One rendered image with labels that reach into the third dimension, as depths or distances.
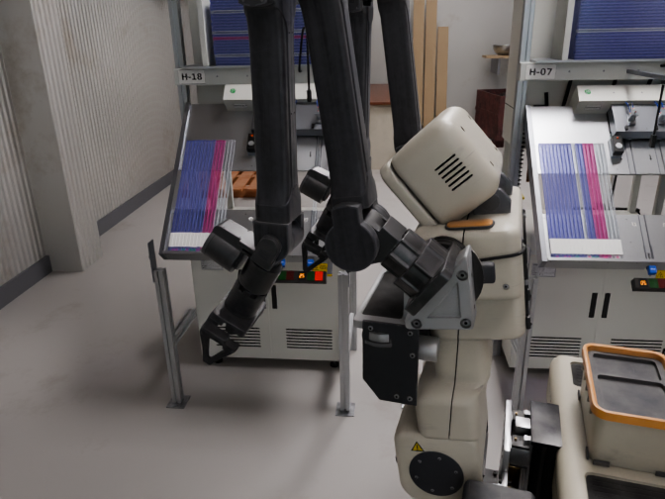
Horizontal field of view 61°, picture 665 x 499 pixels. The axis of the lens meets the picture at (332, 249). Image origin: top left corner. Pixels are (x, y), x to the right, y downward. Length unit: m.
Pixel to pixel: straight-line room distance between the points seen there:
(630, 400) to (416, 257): 0.51
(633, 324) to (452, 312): 2.01
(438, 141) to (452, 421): 0.51
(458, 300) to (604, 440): 0.40
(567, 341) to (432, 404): 1.72
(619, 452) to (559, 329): 1.62
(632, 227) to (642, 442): 1.37
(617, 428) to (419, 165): 0.55
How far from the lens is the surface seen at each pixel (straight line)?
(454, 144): 0.89
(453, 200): 0.91
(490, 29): 9.06
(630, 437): 1.10
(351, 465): 2.26
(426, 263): 0.80
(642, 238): 2.36
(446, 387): 1.10
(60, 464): 2.52
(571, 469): 1.12
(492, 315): 1.01
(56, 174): 4.10
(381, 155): 6.60
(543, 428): 1.20
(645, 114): 2.60
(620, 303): 2.73
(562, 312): 2.67
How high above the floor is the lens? 1.52
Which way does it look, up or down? 21 degrees down
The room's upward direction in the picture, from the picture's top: 1 degrees counter-clockwise
